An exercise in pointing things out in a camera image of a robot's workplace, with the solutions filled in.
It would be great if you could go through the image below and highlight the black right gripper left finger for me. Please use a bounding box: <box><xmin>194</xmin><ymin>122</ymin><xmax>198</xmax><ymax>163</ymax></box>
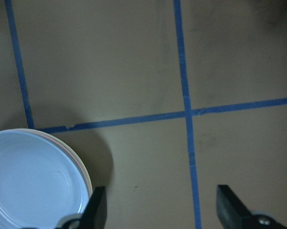
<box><xmin>62</xmin><ymin>186</ymin><xmax>107</xmax><ymax>229</ymax></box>

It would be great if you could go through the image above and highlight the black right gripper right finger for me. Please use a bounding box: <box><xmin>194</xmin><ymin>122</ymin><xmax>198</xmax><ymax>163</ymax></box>
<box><xmin>216</xmin><ymin>185</ymin><xmax>286</xmax><ymax>229</ymax></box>

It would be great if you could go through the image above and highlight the pink plate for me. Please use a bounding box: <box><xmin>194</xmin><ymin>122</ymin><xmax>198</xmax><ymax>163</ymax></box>
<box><xmin>7</xmin><ymin>128</ymin><xmax>93</xmax><ymax>197</ymax></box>

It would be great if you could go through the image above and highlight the blue plate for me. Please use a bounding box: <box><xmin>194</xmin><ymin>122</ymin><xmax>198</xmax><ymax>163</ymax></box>
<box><xmin>0</xmin><ymin>129</ymin><xmax>92</xmax><ymax>229</ymax></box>

